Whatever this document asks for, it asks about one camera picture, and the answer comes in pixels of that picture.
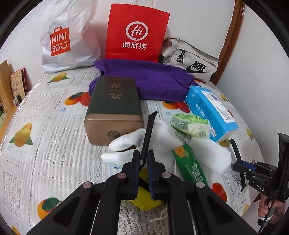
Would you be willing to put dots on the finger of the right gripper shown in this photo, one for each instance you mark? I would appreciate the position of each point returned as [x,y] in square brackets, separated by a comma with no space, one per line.
[245,168]

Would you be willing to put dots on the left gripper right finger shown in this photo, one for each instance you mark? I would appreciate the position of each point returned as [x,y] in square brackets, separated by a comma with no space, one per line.
[192,208]

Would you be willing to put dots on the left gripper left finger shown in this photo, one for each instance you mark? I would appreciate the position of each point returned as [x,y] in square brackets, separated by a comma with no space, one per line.
[93,208]

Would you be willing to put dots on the green snack packet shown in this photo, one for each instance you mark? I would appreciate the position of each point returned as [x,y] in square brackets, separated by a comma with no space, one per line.
[188,165]

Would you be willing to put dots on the white sponge block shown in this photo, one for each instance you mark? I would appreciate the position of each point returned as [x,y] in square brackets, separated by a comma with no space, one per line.
[211,155]

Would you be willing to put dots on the blue tissue pack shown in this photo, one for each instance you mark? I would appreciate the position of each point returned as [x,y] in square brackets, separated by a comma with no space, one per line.
[204,103]

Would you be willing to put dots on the black watch strap buckle half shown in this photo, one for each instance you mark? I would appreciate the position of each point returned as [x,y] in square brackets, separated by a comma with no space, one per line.
[149,128]

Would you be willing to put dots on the right hand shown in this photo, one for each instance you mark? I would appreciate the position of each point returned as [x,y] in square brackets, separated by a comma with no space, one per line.
[264,206]

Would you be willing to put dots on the yellow sponge cloth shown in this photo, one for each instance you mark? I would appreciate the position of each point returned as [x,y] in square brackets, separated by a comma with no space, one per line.
[143,200]

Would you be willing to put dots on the fruit print tablecloth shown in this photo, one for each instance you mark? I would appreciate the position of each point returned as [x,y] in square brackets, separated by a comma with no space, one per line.
[37,176]

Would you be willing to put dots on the green wet wipes pack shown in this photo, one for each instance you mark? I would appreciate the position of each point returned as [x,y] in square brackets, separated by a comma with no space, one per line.
[193,125]

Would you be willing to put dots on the white sock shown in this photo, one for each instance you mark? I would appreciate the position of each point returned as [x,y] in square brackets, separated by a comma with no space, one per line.
[162,142]

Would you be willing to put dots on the dark green gold tea box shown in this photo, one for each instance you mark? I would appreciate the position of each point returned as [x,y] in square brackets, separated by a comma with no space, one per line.
[114,110]

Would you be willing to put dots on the purple towel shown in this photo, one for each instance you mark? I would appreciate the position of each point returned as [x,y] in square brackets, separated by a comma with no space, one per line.
[154,81]

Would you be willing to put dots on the wooden chair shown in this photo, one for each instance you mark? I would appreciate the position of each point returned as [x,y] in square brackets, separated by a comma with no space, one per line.
[6,96]

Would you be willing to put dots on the beige Nike pouch bag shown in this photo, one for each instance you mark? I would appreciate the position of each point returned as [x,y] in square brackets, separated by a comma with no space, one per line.
[180,53]

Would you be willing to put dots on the white Miniso plastic bag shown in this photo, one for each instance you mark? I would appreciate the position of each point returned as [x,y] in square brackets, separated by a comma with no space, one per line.
[68,40]

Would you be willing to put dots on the red Haidilao paper bag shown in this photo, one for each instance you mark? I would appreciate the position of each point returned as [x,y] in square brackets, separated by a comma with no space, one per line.
[135,32]

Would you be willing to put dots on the brown wooden door frame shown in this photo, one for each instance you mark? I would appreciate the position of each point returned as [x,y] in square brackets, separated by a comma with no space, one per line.
[230,40]

